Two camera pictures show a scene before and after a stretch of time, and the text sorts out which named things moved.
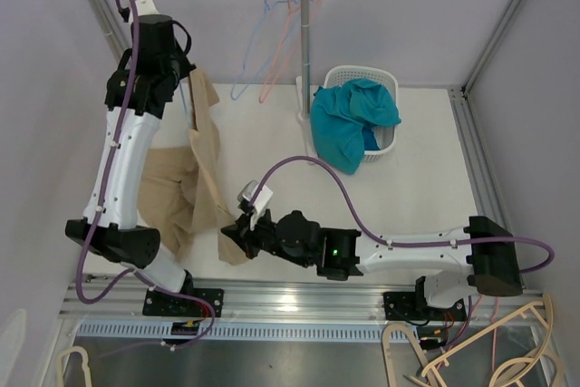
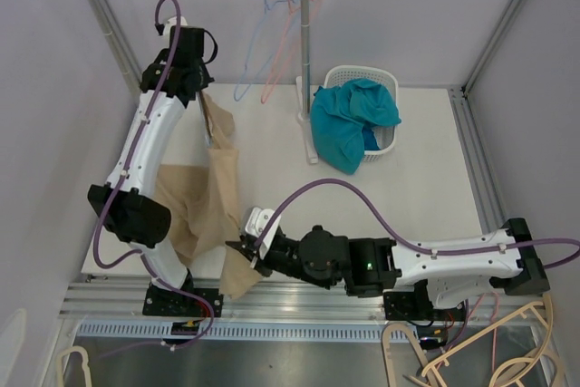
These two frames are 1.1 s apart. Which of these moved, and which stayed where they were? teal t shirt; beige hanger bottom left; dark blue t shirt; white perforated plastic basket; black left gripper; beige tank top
Moved: beige tank top; black left gripper
Stayed: white perforated plastic basket; teal t shirt; dark blue t shirt; beige hanger bottom left
